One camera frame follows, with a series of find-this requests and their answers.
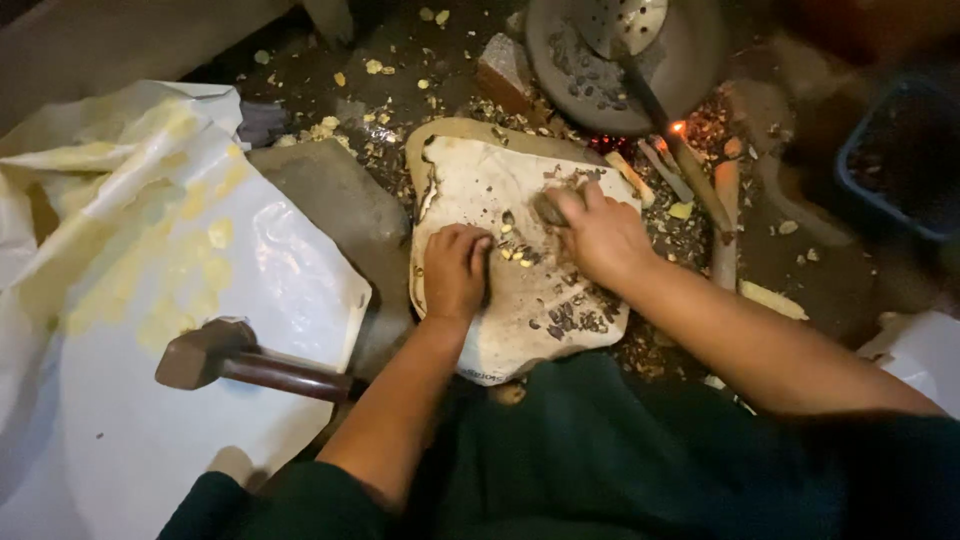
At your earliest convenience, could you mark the grey flat stone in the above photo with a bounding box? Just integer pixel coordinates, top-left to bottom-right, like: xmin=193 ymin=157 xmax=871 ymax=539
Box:
xmin=246 ymin=138 xmax=415 ymax=384

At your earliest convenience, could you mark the heap of yellow nut kernels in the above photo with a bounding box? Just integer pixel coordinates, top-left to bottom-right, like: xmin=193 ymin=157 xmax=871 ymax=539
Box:
xmin=60 ymin=135 xmax=250 ymax=354

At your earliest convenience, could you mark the person's dark green clothing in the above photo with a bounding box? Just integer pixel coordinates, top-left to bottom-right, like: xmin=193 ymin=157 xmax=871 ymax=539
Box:
xmin=156 ymin=351 xmax=960 ymax=540

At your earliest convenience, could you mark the person's right hand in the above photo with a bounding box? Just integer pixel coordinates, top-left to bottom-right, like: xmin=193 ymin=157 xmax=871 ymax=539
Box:
xmin=543 ymin=180 xmax=660 ymax=295

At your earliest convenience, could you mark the pale wood splinter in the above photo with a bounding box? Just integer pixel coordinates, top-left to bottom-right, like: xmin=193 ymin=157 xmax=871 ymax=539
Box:
xmin=738 ymin=279 xmax=811 ymax=322

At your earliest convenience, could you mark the person's left hand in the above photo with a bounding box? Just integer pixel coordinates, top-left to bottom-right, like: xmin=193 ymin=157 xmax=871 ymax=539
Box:
xmin=422 ymin=222 xmax=494 ymax=322

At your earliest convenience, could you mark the dirty white cloth sack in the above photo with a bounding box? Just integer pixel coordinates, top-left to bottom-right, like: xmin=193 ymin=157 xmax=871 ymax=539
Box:
xmin=408 ymin=135 xmax=643 ymax=387

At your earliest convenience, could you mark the large white plastic sheet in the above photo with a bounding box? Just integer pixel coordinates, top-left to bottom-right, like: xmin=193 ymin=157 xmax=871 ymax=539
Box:
xmin=0 ymin=79 xmax=373 ymax=540

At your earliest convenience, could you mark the small dark pounding stone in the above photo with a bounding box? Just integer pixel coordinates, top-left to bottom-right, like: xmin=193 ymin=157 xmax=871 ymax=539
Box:
xmin=532 ymin=192 xmax=573 ymax=229

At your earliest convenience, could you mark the white plastic bag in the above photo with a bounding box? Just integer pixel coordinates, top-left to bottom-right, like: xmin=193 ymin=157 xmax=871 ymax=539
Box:
xmin=856 ymin=309 xmax=960 ymax=420

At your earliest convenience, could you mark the scattered nut shell debris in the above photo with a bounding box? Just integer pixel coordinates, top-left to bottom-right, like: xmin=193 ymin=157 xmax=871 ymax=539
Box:
xmin=255 ymin=6 xmax=826 ymax=384

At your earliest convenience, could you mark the perforated metal ladle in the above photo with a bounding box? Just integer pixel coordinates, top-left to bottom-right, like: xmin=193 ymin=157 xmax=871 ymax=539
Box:
xmin=577 ymin=0 xmax=738 ymax=235

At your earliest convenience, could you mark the pile of roasted dark seeds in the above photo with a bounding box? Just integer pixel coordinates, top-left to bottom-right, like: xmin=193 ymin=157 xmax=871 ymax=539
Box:
xmin=528 ymin=289 xmax=625 ymax=342

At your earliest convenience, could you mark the red brick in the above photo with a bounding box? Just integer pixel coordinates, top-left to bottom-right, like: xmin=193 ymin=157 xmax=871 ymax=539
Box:
xmin=477 ymin=31 xmax=543 ymax=118

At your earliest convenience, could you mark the round metal roasting pan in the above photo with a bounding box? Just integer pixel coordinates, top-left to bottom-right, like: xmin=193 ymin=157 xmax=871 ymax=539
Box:
xmin=525 ymin=0 xmax=730 ymax=138

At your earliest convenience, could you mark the blue plastic crate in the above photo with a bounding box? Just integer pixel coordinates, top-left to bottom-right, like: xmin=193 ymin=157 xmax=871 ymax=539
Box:
xmin=834 ymin=73 xmax=960 ymax=243

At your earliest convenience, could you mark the wooden mallet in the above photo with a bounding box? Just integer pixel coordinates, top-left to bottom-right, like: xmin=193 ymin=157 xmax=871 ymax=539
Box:
xmin=154 ymin=316 xmax=369 ymax=405

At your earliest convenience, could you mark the burning firewood stick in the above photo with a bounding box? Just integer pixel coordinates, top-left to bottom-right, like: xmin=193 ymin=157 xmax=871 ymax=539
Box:
xmin=709 ymin=157 xmax=744 ymax=292

